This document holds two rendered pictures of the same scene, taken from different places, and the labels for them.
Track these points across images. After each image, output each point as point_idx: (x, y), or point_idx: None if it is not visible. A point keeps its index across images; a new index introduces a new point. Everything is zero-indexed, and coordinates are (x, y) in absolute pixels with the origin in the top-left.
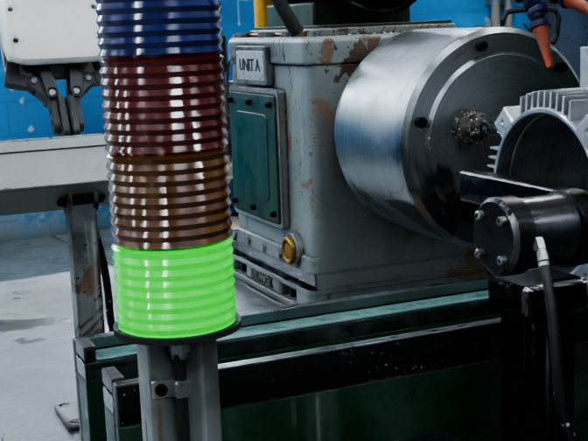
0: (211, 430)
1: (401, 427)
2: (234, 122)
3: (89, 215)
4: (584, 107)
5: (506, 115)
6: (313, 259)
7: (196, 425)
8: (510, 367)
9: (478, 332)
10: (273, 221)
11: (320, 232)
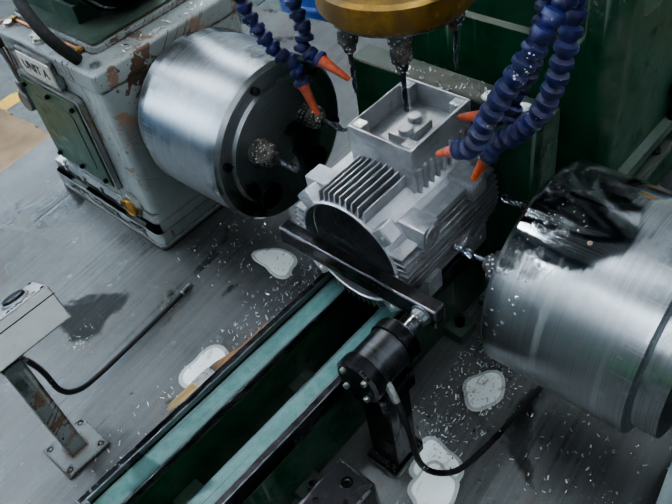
0: None
1: (310, 455)
2: (35, 100)
3: (20, 367)
4: (372, 210)
5: (307, 197)
6: (154, 215)
7: None
8: (373, 418)
9: (341, 385)
10: (107, 183)
11: (153, 198)
